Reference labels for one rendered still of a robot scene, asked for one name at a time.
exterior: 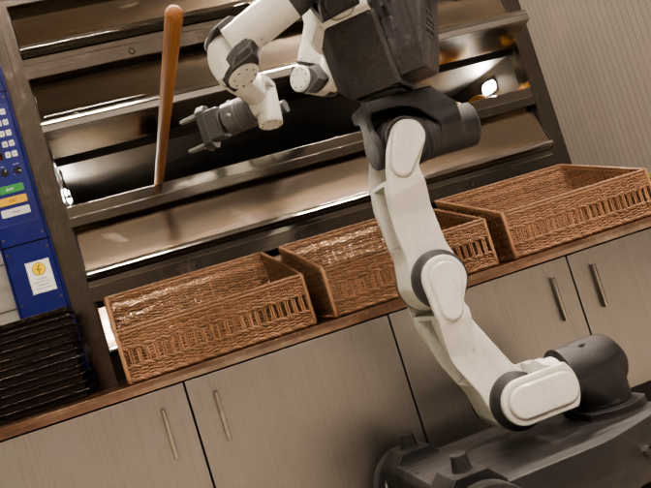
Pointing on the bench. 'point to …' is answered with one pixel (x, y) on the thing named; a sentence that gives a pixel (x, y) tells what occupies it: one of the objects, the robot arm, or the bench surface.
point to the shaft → (173, 16)
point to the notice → (41, 276)
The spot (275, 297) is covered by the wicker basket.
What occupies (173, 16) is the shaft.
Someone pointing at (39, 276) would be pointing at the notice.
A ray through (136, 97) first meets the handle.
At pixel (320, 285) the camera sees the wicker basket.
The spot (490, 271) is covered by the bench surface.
